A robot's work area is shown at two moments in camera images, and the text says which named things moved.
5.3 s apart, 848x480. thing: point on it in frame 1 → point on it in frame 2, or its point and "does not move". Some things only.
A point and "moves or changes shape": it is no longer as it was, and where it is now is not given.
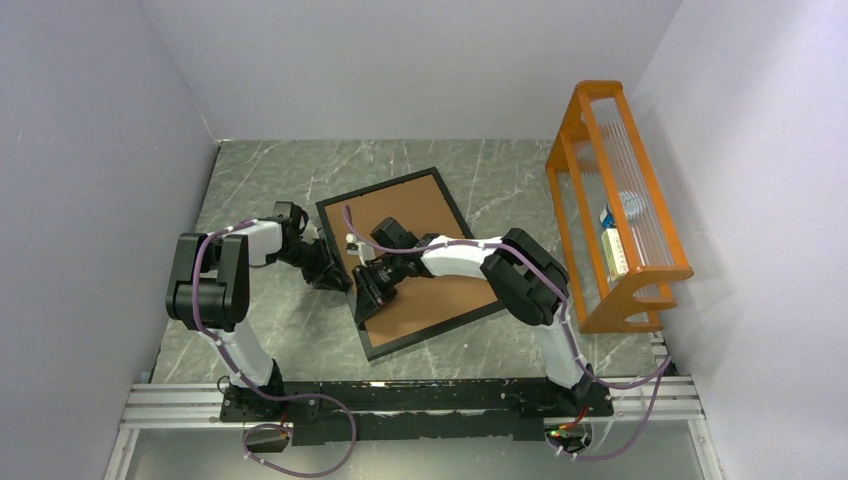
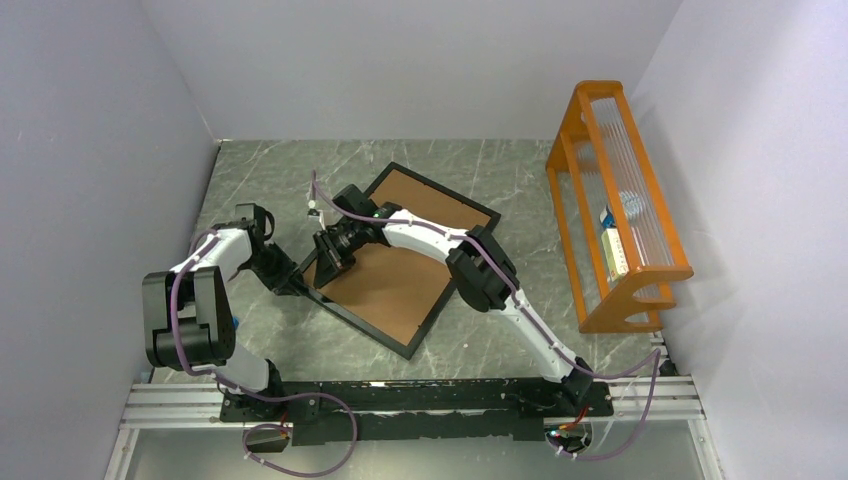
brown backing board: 420,301 moves or changes shape
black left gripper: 327,270 → 288,271
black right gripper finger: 367,300 → 327,262
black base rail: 366,411 does not move
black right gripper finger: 389,293 → 347,259
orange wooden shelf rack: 616,231 does not move
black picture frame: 422,308 → 306,281
